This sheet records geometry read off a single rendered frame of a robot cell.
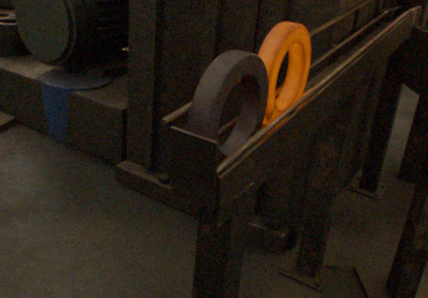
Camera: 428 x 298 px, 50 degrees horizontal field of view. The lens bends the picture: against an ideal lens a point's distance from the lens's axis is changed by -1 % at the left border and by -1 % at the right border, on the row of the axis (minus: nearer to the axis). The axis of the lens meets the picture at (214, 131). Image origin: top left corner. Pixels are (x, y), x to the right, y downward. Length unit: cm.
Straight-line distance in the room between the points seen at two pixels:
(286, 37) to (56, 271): 92
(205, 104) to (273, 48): 20
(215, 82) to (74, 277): 87
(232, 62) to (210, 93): 6
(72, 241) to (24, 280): 19
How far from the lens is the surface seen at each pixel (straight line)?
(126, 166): 173
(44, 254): 145
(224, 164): 64
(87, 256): 142
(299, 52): 87
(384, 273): 151
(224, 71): 62
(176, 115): 65
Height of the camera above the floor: 88
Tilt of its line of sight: 23 degrees down
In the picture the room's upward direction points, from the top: 5 degrees clockwise
